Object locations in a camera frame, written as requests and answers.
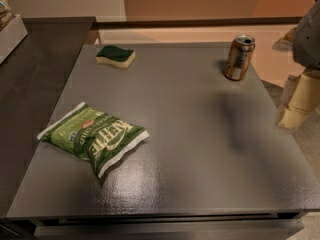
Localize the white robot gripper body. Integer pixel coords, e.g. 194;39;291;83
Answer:
293;0;320;70

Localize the dark side counter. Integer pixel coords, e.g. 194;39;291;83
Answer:
0;17;95;220

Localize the orange soda can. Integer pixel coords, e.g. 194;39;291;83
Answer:
224;34;255;81

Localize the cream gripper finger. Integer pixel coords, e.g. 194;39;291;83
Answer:
277;68;320;130

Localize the drawer front under table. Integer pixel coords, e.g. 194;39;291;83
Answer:
34;219;304;240

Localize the green and yellow sponge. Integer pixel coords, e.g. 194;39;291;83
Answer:
96;45;135;68

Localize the white box on counter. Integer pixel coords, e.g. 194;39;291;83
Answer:
0;15;28;64

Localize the green jalapeno chip bag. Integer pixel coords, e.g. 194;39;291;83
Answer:
37;102;149;178

